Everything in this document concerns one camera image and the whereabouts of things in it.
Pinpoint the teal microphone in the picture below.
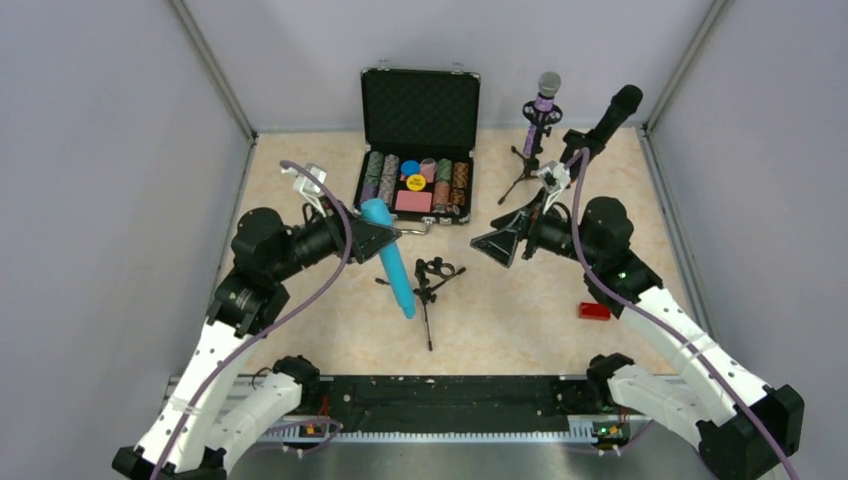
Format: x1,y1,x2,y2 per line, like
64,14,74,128
361,198,416,319

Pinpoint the small black tripod stand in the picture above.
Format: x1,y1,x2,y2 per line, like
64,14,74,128
413,256,467,352

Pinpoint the round base clamp stand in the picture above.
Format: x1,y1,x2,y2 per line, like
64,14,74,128
560,129,606,177

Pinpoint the shock mount tripod stand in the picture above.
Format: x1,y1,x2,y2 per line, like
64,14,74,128
497,123,557,205

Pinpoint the purple glitter microphone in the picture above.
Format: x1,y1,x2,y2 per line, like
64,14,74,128
522,71,562,158

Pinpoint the black microphone orange end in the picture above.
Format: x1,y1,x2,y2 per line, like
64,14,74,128
590,84,643,145

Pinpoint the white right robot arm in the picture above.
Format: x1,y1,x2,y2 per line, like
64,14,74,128
471,197,805,479

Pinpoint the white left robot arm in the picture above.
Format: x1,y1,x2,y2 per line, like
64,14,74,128
112,200,400,479

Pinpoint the purple poker chip stack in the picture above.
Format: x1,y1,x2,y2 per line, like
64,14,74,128
357,184,379,206

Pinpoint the pink playing card deck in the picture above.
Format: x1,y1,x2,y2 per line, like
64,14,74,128
395,190,433,213

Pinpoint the orange black chip stack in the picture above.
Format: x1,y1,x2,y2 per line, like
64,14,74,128
451,162,469,191

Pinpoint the yellow big blind button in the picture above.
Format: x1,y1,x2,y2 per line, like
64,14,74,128
405,174,427,192

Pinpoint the pink poker chip stack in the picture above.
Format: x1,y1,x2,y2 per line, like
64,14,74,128
432,180,450,213

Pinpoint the blue dealer button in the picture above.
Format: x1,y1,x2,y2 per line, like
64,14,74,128
400,160,420,177

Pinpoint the green poker chip stack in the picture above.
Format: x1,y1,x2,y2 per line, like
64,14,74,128
435,158,453,183

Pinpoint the red lego brick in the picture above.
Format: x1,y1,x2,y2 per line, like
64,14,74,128
577,302,612,321

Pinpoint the black poker chip case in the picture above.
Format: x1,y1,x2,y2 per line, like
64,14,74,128
353,67,481,226

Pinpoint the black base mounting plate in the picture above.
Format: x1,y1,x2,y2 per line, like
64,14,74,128
287,375,643,442

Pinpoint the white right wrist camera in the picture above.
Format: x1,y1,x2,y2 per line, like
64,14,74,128
536,161,571,213

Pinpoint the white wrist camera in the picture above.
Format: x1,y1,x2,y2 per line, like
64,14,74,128
280,160,327,217
536,161,571,213

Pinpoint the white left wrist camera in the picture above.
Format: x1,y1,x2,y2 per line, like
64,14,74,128
280,160,327,217

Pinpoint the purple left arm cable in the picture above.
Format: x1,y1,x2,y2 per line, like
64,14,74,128
148,160,354,480

